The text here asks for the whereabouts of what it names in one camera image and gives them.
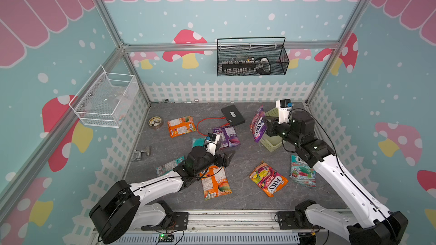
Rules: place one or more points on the green circuit board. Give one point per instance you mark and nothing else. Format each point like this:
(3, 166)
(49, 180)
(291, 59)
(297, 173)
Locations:
(165, 238)

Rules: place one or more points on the green plastic basket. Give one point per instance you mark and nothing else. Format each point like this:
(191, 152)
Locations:
(271, 143)

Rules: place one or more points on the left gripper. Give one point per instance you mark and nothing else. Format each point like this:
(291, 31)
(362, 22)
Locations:
(225, 161)

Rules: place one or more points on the purple Fox's candy bag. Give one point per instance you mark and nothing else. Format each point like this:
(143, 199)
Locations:
(257, 125)

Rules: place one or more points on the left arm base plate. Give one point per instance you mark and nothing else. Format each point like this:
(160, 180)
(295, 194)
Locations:
(172, 222)

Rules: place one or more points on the orange candy bag far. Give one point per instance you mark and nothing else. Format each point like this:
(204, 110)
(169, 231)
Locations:
(181, 126)

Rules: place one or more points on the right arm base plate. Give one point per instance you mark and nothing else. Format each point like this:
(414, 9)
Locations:
(294, 220)

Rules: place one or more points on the black box device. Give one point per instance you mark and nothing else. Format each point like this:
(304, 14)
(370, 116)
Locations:
(233, 115)

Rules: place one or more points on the teal candy bag left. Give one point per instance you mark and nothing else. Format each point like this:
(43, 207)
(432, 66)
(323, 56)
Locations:
(165, 168)

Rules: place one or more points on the teal Fox's candy bag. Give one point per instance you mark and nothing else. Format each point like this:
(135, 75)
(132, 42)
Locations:
(301, 173)

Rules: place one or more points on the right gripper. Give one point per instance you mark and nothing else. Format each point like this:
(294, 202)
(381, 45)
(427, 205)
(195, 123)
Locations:
(272, 126)

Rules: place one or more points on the teal mint candy bag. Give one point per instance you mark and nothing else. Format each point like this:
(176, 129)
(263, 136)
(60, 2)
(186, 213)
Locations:
(198, 142)

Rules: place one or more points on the orange Fox's fruits candy bag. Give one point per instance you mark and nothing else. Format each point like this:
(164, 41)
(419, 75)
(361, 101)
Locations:
(268, 179)

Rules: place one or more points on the aluminium front rail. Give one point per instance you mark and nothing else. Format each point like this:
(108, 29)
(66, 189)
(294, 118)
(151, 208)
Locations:
(232, 227)

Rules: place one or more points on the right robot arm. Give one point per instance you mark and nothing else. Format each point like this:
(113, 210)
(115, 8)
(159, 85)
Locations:
(372, 223)

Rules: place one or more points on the metal fitting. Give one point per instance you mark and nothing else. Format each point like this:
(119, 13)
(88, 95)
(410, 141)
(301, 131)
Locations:
(138, 155)

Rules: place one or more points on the white wire wall basket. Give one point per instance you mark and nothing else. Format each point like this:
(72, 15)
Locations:
(105, 99)

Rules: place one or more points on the black wire wall basket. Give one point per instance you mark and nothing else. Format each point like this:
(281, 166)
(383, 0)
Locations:
(251, 56)

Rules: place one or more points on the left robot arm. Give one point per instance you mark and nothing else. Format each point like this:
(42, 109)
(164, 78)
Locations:
(127, 206)

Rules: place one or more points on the orange mango candy bag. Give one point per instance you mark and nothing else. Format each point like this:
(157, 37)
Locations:
(215, 183)

